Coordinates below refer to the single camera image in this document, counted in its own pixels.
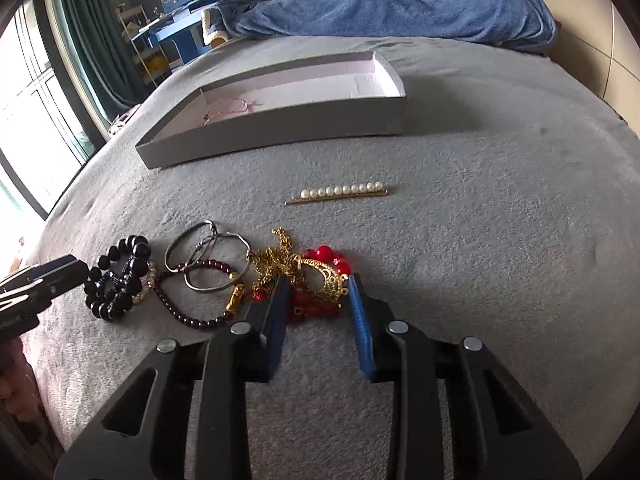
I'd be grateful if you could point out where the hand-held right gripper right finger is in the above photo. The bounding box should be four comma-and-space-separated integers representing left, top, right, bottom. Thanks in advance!
347, 272, 583, 480

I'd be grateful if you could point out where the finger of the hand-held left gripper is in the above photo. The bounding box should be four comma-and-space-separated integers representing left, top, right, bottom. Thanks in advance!
27, 254, 78, 281
0, 261, 103, 311

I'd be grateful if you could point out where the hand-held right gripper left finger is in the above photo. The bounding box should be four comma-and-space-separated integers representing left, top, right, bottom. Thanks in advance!
52, 274, 293, 480

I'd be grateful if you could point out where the dark red bead bracelet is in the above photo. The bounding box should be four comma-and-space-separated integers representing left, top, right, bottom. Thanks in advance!
152, 258, 247, 331

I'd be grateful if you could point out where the gold chain necklace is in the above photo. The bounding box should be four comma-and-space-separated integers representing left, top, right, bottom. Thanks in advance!
250, 227, 306, 301

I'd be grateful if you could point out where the black bead bracelet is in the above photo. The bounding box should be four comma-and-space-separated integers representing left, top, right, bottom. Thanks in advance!
84, 235, 153, 322

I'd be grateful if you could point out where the red bead jewelry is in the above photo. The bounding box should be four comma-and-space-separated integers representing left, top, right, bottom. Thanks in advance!
250, 245, 357, 322

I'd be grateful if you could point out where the grey cardboard box tray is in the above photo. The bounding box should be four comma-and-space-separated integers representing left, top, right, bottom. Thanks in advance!
135, 51, 407, 170

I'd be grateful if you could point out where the person's left hand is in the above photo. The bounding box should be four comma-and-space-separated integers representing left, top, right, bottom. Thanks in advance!
0, 337, 42, 415

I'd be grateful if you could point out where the silver bangle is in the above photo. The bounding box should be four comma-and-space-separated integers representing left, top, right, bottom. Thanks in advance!
184, 231, 255, 292
165, 220, 220, 275

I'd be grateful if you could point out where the grey bedspread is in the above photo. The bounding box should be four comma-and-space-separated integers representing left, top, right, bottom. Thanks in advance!
20, 35, 640, 480

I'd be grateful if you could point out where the pearl hair pin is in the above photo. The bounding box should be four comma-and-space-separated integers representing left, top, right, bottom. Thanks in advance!
285, 182, 390, 206

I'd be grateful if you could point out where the window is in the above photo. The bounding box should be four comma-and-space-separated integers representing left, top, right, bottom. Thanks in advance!
0, 0, 96, 221

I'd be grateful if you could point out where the grey bag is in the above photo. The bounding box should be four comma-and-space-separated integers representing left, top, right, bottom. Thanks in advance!
107, 105, 143, 136

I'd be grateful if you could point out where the green curtain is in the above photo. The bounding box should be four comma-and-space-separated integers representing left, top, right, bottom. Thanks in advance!
50, 0, 146, 116

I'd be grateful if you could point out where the white storage rack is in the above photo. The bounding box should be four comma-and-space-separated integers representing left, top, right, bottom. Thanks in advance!
116, 4, 171, 86

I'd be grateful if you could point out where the blue desk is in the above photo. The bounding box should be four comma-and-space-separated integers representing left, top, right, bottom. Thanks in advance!
131, 0, 251, 68

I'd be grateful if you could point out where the blue blanket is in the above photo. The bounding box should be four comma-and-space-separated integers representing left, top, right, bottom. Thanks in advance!
202, 0, 558, 56

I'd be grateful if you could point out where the beige wardrobe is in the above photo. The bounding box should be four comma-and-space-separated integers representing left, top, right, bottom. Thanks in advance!
537, 0, 640, 126

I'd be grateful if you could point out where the gold rhinestone bracelet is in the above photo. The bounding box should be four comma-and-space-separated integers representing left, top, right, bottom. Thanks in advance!
132, 261, 158, 305

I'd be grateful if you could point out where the pink string bracelet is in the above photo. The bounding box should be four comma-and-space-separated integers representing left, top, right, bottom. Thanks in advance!
202, 95, 263, 126

